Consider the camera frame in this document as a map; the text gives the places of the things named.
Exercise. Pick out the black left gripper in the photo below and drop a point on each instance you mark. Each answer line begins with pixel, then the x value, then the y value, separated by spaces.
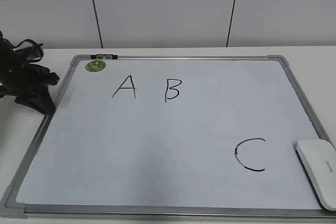
pixel 21 76

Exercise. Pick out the white whiteboard eraser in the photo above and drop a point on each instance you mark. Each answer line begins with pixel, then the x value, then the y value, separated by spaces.
pixel 318 159

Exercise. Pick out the round green magnet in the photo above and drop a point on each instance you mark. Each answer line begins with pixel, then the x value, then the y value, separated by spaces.
pixel 95 66

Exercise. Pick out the black silver hanging clip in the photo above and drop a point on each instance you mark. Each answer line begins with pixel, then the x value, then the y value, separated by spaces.
pixel 104 56

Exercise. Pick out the white magnetic whiteboard grey frame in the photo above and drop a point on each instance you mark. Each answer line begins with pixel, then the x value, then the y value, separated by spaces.
pixel 172 137

